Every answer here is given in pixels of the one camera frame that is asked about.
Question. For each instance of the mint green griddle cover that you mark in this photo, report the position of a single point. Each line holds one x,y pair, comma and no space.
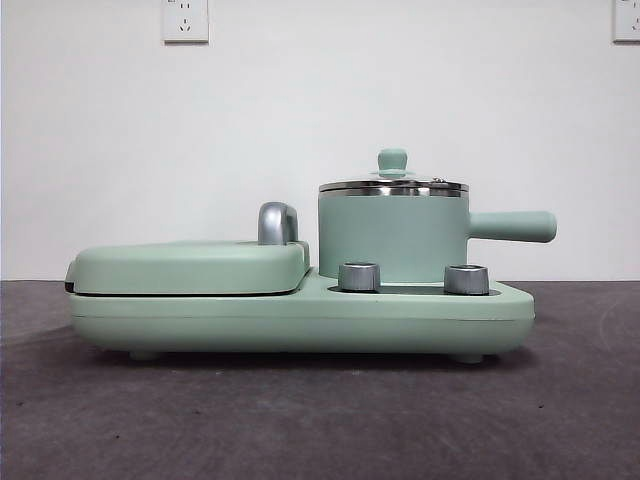
175,265

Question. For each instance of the mint green steamer pot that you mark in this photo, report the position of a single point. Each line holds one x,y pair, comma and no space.
390,235

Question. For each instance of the white wall socket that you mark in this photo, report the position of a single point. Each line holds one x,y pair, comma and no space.
186,22
628,20

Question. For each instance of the silver control knob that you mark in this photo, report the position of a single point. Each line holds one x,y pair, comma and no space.
466,280
358,276

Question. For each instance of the mint green breakfast machine base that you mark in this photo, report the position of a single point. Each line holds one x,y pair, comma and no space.
300,320

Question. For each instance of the glass lid with green knob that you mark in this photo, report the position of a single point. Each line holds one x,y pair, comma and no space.
393,160

